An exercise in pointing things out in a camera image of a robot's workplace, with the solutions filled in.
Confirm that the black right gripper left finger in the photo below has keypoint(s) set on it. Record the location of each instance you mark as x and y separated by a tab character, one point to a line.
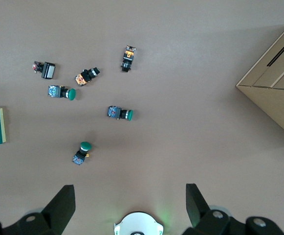
56	213

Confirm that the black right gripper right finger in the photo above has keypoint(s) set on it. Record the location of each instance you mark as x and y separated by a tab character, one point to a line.
200	213

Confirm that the white round robot part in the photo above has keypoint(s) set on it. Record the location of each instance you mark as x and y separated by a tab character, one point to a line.
139	221

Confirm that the brown cardboard box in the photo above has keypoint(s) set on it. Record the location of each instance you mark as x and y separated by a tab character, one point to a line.
273	98

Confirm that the green mushroom pushbutton switch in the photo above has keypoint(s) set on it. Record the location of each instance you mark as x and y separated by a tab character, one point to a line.
85	145
71	94
113	112

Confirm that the black selector switch, orange block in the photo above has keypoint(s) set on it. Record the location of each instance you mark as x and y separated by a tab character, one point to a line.
127	60
85	76

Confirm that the red-base black square switch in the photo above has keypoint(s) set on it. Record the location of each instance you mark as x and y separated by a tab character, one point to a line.
47	71

